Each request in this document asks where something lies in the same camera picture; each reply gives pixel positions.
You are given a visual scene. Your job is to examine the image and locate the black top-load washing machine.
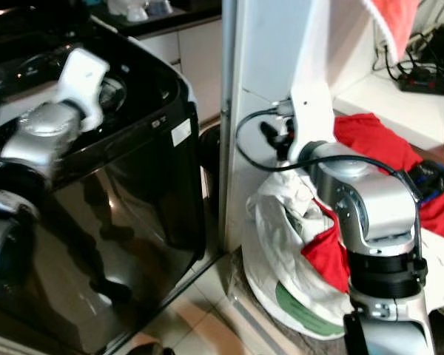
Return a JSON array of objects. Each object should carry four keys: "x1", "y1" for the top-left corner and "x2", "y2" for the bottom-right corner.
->
[{"x1": 0, "y1": 13, "x2": 208, "y2": 354}]

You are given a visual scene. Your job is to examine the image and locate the red garment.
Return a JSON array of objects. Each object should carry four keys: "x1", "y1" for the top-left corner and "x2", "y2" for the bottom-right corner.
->
[
  {"x1": 299, "y1": 198, "x2": 353, "y2": 294},
  {"x1": 333, "y1": 112, "x2": 444, "y2": 246}
]

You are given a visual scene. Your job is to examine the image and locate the white kitchen cabinet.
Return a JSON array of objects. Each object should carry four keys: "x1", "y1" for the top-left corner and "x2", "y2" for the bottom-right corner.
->
[{"x1": 100, "y1": 0, "x2": 224, "y2": 124}]

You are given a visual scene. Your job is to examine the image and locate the black power strip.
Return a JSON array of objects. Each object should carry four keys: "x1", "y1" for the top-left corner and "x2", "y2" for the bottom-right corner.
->
[{"x1": 398, "y1": 62, "x2": 444, "y2": 98}]

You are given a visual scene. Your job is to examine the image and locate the pink red hanging towel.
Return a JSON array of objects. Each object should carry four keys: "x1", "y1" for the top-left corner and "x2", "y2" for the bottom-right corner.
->
[{"x1": 361, "y1": 0, "x2": 424, "y2": 64}]

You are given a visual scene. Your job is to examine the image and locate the grey glass cup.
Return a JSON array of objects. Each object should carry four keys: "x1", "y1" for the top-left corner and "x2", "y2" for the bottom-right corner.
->
[{"x1": 141, "y1": 0, "x2": 172, "y2": 19}]

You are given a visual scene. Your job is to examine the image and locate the black robot foot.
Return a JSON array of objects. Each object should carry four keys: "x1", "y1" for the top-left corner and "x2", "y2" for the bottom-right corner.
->
[{"x1": 124, "y1": 341, "x2": 177, "y2": 355}]

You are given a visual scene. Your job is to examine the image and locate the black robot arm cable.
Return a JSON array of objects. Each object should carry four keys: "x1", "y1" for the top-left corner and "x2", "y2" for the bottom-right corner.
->
[{"x1": 235, "y1": 106, "x2": 424, "y2": 202}]

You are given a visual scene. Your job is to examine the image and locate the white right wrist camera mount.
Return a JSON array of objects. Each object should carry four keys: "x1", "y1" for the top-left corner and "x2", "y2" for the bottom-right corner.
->
[{"x1": 281, "y1": 81, "x2": 336, "y2": 165}]

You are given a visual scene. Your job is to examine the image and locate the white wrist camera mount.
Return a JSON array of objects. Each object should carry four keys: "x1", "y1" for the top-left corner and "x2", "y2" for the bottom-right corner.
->
[
  {"x1": 281, "y1": 81, "x2": 336, "y2": 165},
  {"x1": 54, "y1": 47, "x2": 111, "y2": 133}
]

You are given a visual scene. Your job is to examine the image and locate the black power cable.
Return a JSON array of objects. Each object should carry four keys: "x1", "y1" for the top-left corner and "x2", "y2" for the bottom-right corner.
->
[{"x1": 371, "y1": 28, "x2": 439, "y2": 81}]

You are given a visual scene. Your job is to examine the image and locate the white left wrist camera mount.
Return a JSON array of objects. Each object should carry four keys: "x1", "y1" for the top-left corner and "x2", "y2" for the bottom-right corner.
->
[{"x1": 54, "y1": 47, "x2": 111, "y2": 133}]

